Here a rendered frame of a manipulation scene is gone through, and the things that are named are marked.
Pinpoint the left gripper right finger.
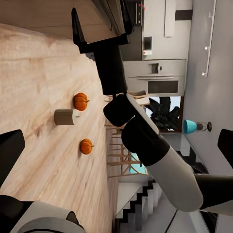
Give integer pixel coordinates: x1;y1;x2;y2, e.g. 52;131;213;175
217;129;233;168

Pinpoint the pumpkin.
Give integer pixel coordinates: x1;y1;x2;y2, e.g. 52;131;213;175
80;139;93;155
74;93;89;111

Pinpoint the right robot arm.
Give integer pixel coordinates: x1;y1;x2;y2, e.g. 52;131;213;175
71;0;233;217

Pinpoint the pillar candle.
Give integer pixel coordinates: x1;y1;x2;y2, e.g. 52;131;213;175
54;109;77;125

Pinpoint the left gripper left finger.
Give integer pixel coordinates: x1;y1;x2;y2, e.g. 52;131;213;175
0;129;25;187

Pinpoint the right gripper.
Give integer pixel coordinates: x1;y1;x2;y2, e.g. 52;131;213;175
71;0;135;79

